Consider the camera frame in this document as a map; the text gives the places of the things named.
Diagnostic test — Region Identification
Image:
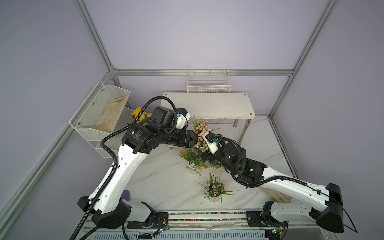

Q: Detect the orange flower pot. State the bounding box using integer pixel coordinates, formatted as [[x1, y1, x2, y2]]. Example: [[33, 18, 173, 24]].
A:
[[179, 149, 206, 176], [208, 161, 225, 175]]

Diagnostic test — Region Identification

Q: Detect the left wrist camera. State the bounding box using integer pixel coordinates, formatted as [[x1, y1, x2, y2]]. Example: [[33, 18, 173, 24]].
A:
[[176, 108, 191, 130]]

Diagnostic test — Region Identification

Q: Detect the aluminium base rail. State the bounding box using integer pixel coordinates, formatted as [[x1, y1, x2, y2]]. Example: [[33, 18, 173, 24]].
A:
[[79, 208, 332, 232]]

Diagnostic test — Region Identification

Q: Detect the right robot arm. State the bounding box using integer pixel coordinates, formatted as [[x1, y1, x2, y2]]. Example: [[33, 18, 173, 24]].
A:
[[199, 133, 348, 234]]

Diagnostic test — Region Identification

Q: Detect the white mesh upper wall basket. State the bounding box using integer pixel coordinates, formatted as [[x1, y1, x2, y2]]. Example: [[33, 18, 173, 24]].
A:
[[69, 82, 131, 141]]

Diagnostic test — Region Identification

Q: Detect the white two-tier metal rack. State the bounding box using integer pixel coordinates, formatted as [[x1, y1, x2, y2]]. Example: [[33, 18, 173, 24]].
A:
[[163, 93, 256, 144]]

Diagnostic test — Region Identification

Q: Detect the white mesh wall basket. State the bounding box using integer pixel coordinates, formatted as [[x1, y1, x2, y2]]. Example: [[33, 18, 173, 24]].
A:
[[95, 108, 134, 159], [69, 82, 131, 141]]

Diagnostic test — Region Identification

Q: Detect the yellow artificial flower bouquet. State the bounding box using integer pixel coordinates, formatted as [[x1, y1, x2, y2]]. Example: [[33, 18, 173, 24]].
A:
[[131, 107, 152, 123]]

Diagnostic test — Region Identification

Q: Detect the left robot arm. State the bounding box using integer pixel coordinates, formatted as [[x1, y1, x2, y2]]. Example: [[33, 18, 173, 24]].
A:
[[70, 96, 197, 240]]

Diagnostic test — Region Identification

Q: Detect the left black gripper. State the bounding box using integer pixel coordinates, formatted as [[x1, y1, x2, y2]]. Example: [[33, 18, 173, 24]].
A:
[[159, 130, 200, 149]]

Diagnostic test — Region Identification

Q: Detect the pink flower pot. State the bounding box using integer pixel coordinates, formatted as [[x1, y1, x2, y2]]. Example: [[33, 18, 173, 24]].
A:
[[196, 170, 237, 204], [193, 117, 215, 153]]

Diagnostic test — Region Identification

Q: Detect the white wire wall basket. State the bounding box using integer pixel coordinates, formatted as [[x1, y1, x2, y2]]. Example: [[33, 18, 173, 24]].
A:
[[187, 65, 232, 93]]

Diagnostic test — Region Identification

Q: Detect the white mesh lower wall basket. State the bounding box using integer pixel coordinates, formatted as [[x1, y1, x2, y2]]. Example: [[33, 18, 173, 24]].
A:
[[95, 108, 134, 159]]

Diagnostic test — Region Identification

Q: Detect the beige cloth in basket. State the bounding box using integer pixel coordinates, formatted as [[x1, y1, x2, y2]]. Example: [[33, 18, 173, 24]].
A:
[[95, 97, 128, 133]]

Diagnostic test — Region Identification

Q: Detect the beige work glove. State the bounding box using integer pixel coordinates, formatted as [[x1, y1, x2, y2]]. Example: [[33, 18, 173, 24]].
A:
[[266, 189, 293, 204]]

